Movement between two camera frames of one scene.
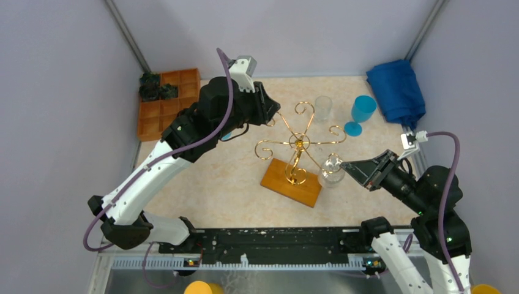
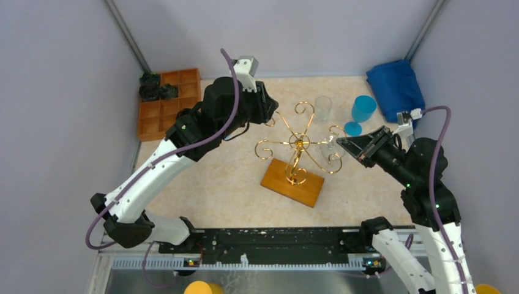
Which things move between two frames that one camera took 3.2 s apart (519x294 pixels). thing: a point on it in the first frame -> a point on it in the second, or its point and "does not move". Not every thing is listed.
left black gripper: (259, 103) does not move
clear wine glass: (323, 105) does not move
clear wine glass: (332, 173) -> (332, 155)
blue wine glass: (363, 109) does not move
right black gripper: (380, 170) -> (375, 146)
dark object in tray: (150, 90) does not move
